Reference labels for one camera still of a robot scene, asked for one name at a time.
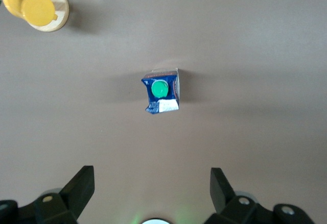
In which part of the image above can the yellow plastic cup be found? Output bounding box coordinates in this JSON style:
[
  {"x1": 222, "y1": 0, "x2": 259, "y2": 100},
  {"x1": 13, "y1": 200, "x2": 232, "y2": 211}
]
[{"x1": 2, "y1": 0, "x2": 59, "y2": 28}]

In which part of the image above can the blue milk carton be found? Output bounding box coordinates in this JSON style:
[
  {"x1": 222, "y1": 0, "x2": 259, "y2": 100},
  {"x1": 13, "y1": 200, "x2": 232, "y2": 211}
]
[{"x1": 141, "y1": 67, "x2": 182, "y2": 114}]

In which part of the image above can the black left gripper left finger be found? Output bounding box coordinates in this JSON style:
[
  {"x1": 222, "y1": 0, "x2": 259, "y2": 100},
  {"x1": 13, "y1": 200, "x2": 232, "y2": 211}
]
[{"x1": 0, "y1": 165, "x2": 96, "y2": 224}]

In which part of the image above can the round wooden cup stand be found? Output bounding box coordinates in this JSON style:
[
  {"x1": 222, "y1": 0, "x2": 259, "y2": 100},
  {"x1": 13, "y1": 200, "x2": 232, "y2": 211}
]
[{"x1": 0, "y1": 0, "x2": 70, "y2": 33}]

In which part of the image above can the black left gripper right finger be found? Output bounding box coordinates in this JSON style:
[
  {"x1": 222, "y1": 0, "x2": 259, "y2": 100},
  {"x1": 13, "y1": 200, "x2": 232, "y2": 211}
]
[{"x1": 204, "y1": 167, "x2": 315, "y2": 224}]

